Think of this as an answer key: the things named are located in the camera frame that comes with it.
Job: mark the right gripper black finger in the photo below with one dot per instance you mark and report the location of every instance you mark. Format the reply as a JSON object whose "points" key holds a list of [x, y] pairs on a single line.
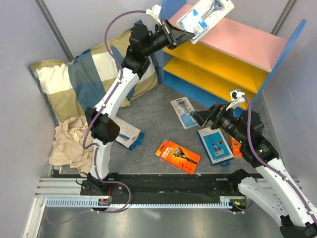
{"points": [[204, 114], [204, 121]]}

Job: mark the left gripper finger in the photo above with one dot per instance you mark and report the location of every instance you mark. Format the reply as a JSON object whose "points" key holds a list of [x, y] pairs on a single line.
{"points": [[177, 33], [179, 41]]}

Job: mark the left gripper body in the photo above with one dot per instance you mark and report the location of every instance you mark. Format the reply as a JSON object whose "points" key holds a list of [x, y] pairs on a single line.
{"points": [[159, 41]]}

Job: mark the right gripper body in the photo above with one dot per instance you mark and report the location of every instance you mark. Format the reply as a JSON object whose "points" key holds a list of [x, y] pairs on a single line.
{"points": [[224, 119]]}

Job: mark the clear blister razor pack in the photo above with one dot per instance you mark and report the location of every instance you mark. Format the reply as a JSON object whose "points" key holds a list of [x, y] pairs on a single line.
{"points": [[203, 16], [183, 108]]}

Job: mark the orange Gillette Fusion5 box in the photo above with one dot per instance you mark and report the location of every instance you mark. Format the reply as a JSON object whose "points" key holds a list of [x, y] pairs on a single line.
{"points": [[179, 156]]}

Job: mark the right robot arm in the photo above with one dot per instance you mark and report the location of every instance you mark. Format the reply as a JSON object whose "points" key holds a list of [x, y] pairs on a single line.
{"points": [[295, 215]]}

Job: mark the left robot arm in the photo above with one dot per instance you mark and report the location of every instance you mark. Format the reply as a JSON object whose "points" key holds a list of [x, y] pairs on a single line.
{"points": [[143, 43]]}

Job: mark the blue shelf with coloured boards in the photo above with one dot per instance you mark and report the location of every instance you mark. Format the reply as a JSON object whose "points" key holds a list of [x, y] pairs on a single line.
{"points": [[230, 56]]}

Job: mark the blue razor box right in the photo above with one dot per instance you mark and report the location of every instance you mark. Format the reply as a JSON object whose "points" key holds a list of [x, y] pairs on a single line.
{"points": [[215, 146]]}

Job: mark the small orange razor box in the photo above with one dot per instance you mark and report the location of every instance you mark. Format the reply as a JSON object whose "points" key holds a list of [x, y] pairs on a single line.
{"points": [[235, 147]]}

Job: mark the white blue razor box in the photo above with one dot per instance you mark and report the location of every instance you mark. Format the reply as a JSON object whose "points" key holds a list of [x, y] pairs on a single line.
{"points": [[129, 136]]}

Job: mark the checked beige blue pillow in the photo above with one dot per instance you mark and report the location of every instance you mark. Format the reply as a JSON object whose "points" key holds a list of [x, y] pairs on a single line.
{"points": [[70, 88]]}

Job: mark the beige crumpled cloth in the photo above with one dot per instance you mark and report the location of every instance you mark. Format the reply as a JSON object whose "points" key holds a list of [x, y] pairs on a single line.
{"points": [[68, 146]]}

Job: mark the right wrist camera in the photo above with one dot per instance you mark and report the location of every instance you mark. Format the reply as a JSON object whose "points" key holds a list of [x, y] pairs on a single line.
{"points": [[237, 98]]}

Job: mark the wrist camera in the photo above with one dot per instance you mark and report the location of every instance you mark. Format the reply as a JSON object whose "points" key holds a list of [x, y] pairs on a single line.
{"points": [[154, 13], [237, 98]]}

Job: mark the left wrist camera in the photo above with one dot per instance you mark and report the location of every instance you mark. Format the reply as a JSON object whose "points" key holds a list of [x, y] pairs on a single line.
{"points": [[154, 13]]}

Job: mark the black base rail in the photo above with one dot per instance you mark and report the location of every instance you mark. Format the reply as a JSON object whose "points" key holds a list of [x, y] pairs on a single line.
{"points": [[125, 188]]}

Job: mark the slotted cable duct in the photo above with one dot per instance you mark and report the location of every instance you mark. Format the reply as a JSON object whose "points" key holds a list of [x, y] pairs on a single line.
{"points": [[98, 203]]}

